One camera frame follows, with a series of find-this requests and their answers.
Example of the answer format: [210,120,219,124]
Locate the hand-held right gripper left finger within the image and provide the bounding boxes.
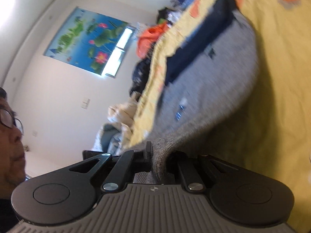
[69,141,153,193]

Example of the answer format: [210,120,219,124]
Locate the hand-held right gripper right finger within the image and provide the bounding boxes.
[168,150,241,193]

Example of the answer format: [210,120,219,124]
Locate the grey sweater with navy sleeves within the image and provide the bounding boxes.
[132,0,261,185]

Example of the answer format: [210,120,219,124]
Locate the blue grey bedding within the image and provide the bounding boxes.
[92,123,127,155]

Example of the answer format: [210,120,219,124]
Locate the beige cloth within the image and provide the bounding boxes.
[107,97,139,137]

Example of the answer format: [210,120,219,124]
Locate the dark floral cloth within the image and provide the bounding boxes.
[129,58,153,98]

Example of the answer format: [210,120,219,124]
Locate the orange plastic bag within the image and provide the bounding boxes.
[136,22,170,59]

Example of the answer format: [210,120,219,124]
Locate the yellow floral blanket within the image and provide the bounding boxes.
[124,0,311,233]

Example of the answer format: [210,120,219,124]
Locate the person's head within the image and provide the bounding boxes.
[0,87,28,190]

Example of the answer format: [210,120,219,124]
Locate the lotus print curtain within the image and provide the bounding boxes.
[43,6,129,74]

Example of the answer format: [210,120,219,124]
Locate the black eyeglasses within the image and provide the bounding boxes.
[0,106,25,137]

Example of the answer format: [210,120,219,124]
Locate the white crumpled cloth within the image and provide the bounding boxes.
[167,10,183,25]

